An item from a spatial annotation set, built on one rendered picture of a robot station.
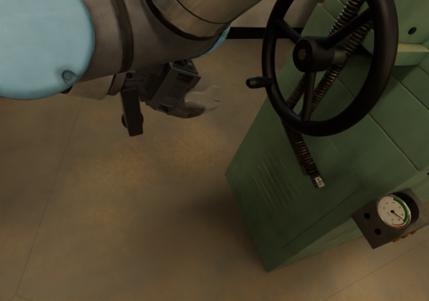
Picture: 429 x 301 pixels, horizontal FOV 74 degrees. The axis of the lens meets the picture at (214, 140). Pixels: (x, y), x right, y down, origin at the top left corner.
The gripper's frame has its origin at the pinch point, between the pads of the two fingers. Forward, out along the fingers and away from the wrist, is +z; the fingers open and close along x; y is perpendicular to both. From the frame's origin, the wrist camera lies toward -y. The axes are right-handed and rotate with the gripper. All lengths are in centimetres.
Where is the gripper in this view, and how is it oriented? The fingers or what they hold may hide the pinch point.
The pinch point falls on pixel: (211, 104)
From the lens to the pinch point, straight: 52.9
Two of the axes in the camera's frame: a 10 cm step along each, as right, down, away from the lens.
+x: -3.5, -7.8, 5.2
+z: 7.6, 0.9, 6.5
